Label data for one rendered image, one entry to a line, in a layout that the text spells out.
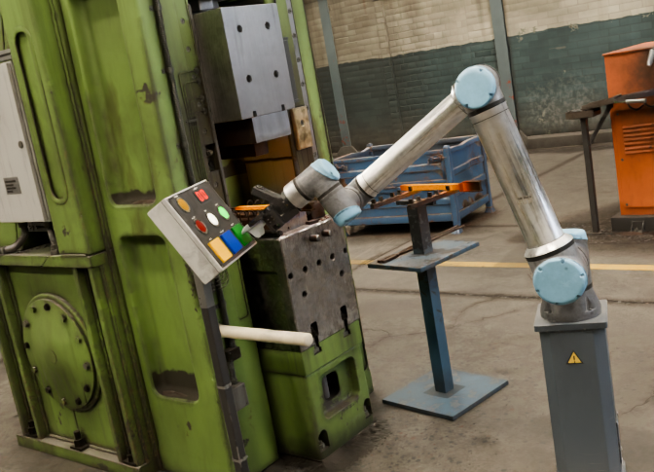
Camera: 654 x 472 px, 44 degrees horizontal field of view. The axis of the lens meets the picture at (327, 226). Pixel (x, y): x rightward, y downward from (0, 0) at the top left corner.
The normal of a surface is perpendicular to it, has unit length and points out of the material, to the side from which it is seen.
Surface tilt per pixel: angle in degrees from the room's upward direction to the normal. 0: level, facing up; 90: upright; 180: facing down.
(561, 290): 95
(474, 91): 83
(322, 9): 90
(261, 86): 90
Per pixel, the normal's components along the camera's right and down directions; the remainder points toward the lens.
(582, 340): -0.31, 0.24
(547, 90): -0.61, 0.26
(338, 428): 0.77, -0.02
